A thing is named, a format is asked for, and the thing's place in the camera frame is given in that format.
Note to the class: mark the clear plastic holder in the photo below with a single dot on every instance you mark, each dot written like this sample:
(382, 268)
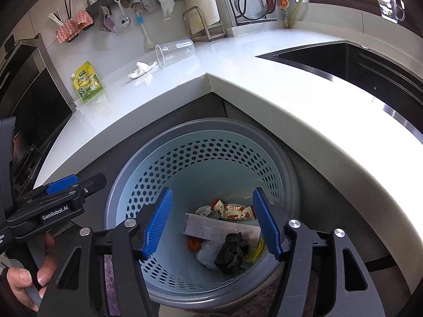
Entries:
(391, 10)

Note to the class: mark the clear plastic bag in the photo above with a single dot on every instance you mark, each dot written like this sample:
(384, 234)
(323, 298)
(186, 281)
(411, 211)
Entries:
(208, 254)

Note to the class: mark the grey hanging cloth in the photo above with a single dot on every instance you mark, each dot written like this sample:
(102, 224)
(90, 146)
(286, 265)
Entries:
(142, 1)

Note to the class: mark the gas valve with orange dial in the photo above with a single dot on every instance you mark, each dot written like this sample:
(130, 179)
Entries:
(283, 3)

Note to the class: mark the black chopsticks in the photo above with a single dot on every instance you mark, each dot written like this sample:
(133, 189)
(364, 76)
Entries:
(68, 6)

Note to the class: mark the person's left hand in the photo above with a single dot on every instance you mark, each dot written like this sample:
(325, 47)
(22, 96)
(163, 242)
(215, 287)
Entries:
(23, 280)

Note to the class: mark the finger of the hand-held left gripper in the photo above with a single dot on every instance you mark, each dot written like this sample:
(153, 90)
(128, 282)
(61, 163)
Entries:
(61, 183)
(95, 183)

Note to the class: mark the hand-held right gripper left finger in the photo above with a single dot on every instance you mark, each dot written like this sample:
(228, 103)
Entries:
(155, 224)

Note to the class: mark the orange round object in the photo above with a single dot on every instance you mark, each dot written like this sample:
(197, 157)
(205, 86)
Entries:
(194, 243)

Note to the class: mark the grey purple dishcloth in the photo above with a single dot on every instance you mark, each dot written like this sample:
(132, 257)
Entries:
(107, 21)

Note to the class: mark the metal cutting board rack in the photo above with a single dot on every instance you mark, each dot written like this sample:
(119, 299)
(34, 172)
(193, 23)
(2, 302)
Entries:
(208, 33)

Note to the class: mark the clear plastic blister pack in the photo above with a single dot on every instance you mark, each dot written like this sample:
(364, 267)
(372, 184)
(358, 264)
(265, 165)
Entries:
(205, 228)

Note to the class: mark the black pot lid rack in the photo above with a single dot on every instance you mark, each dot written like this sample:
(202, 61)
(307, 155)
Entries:
(257, 21)

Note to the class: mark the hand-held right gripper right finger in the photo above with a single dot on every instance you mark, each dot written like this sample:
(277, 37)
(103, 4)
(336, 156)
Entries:
(267, 224)

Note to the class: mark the bundle of white straws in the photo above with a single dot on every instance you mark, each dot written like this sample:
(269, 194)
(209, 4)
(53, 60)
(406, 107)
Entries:
(56, 19)

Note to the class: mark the black integrated stove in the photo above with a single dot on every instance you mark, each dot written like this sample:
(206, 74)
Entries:
(33, 105)

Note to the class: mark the clear plastic cup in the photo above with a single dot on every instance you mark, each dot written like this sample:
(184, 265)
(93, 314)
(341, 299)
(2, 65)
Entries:
(175, 51)

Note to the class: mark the glass pot lid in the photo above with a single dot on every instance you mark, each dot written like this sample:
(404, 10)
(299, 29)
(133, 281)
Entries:
(251, 6)

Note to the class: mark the pink wavy dishcloth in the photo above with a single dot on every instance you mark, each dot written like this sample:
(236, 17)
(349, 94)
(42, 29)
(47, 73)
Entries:
(72, 28)

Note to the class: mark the blue white bottle brush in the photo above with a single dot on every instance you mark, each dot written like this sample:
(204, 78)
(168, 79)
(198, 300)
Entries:
(139, 19)

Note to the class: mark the stainless steel sink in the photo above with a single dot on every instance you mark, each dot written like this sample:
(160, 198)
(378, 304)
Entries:
(363, 72)

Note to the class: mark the crumpled white tissue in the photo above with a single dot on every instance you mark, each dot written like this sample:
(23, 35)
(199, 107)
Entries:
(140, 70)

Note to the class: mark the printed snack wrapper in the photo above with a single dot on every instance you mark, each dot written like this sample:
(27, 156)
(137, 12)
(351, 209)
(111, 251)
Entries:
(231, 211)

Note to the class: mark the yellow green sauce pouch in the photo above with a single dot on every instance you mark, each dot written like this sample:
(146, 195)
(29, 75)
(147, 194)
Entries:
(87, 84)

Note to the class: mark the dark grey cloth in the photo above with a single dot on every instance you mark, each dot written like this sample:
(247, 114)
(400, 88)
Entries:
(231, 254)

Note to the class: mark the blue perforated waste bin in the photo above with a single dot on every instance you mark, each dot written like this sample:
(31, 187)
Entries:
(158, 171)

